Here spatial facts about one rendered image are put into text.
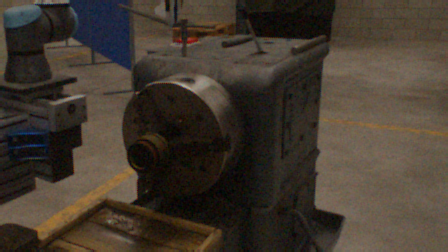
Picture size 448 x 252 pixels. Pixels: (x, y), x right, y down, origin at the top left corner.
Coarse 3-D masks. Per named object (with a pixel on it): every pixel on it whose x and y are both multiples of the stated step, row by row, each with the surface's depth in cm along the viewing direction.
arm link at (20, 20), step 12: (12, 12) 154; (24, 12) 154; (36, 12) 156; (12, 24) 154; (24, 24) 154; (36, 24) 157; (48, 24) 161; (12, 36) 155; (24, 36) 155; (36, 36) 157; (48, 36) 163; (12, 48) 157; (24, 48) 156; (36, 48) 158
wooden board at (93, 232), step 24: (120, 216) 129; (144, 216) 128; (168, 216) 125; (48, 240) 117; (72, 240) 119; (96, 240) 118; (120, 240) 118; (144, 240) 118; (168, 240) 118; (216, 240) 116
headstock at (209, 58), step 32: (160, 64) 144; (192, 64) 140; (224, 64) 136; (256, 64) 133; (288, 64) 137; (320, 64) 171; (256, 96) 129; (288, 96) 141; (256, 128) 131; (288, 128) 144; (256, 160) 133; (288, 160) 152; (224, 192) 141; (256, 192) 136
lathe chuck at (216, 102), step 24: (168, 96) 125; (192, 96) 121; (216, 96) 124; (168, 120) 126; (192, 120) 122; (216, 120) 119; (168, 168) 130; (192, 168) 126; (216, 168) 122; (168, 192) 132; (192, 192) 128
